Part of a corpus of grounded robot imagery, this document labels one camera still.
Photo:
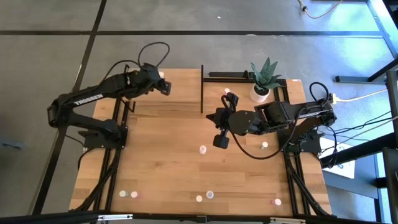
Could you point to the grey metal floor bar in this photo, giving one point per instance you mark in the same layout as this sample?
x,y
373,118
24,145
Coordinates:
x,y
360,79

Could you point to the black aluminium frame crossbar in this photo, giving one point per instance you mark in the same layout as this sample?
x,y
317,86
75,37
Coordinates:
x,y
217,79

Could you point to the white power strip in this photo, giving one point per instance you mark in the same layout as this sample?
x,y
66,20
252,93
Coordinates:
x,y
334,99

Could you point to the white plastic medicine bottle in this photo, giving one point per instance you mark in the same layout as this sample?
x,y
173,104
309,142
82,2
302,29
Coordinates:
x,y
210,194
202,149

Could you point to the green succulent in white pot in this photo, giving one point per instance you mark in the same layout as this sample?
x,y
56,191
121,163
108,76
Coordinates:
x,y
259,95

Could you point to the white bottle table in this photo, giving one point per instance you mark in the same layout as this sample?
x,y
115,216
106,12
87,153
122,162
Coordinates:
x,y
161,74

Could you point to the wooden shelf with black frame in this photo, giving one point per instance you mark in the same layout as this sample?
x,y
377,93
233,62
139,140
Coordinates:
x,y
180,90

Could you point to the green medicine bottle white cap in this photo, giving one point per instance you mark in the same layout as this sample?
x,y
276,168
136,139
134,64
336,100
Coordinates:
x,y
264,144

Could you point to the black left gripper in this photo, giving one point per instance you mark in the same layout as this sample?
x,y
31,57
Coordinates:
x,y
150,76

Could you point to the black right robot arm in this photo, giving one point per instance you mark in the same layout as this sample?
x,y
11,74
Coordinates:
x,y
280,115

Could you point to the black beam with silver brackets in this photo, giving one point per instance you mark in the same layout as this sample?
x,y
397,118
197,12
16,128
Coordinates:
x,y
186,217

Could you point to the small dark floor object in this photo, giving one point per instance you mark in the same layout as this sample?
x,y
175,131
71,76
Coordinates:
x,y
11,145

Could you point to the black desk frame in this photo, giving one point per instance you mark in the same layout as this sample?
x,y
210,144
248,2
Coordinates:
x,y
357,150

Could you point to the yellow medicine bottle white cap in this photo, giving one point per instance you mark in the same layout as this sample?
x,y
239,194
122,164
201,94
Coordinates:
x,y
199,198

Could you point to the white paper sheet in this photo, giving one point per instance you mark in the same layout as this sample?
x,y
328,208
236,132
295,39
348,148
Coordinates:
x,y
345,168

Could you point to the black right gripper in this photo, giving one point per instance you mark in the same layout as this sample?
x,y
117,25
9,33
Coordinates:
x,y
224,119

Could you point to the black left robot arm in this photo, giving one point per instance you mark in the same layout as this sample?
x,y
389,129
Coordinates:
x,y
88,99

